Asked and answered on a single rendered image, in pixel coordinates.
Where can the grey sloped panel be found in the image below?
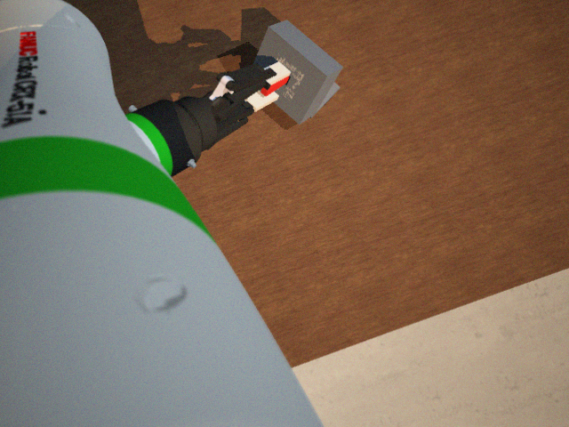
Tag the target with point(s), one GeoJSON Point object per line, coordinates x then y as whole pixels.
{"type": "Point", "coordinates": [313, 71]}

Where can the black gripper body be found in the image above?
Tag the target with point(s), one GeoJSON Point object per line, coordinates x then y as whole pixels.
{"type": "Point", "coordinates": [203, 111]}

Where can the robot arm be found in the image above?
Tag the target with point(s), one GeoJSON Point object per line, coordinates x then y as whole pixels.
{"type": "Point", "coordinates": [117, 307]}

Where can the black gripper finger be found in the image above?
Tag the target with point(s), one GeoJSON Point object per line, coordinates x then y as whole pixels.
{"type": "Point", "coordinates": [236, 80]}
{"type": "Point", "coordinates": [244, 110]}

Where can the red peg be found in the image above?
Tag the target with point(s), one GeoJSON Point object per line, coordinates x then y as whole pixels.
{"type": "Point", "coordinates": [274, 87]}

